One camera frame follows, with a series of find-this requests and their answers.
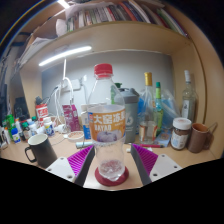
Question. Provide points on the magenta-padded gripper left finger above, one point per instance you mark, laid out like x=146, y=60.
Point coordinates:
x=78, y=160

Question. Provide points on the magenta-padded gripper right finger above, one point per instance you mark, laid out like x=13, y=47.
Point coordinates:
x=145, y=159

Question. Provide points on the clear drink bottle red cap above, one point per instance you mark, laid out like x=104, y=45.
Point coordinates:
x=106, y=126

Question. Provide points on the white plastic handheld tool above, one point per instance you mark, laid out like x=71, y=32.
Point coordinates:
x=83, y=144

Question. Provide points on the small white dish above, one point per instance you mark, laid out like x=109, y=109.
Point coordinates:
x=75, y=136

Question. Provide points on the flat round red coaster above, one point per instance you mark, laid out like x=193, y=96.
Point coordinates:
x=100, y=180

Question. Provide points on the blue and white box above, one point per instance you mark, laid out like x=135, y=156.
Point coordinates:
x=85, y=128

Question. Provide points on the yellow-capped glass bottle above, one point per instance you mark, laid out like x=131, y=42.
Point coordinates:
x=148, y=126

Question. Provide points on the black mug white inside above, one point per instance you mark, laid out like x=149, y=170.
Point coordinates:
x=43, y=151

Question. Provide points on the magenta carton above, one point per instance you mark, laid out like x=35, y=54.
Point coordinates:
x=71, y=116

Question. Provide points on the brown jar white lid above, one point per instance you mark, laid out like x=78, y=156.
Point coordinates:
x=180, y=133

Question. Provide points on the white pill bottle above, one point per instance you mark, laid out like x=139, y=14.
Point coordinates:
x=49, y=126

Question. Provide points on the blue plastic bag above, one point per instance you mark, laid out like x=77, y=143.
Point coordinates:
x=170, y=106

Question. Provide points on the red and white canister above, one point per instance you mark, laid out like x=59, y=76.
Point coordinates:
x=42, y=113

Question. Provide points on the white bottle blue label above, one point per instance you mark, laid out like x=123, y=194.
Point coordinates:
x=15, y=136

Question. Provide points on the tall clear glass bottle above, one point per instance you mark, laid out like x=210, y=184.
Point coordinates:
x=189, y=103

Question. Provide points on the dark green bottle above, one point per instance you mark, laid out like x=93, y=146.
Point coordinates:
x=114, y=91

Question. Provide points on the green box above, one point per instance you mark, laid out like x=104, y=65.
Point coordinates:
x=10, y=121

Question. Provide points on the under-shelf light bar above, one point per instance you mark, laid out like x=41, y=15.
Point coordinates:
x=65, y=55

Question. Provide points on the wooden shelf unit with books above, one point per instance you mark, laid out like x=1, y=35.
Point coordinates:
x=116, y=36

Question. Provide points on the ceiling light tube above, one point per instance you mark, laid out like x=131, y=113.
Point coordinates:
x=63, y=3

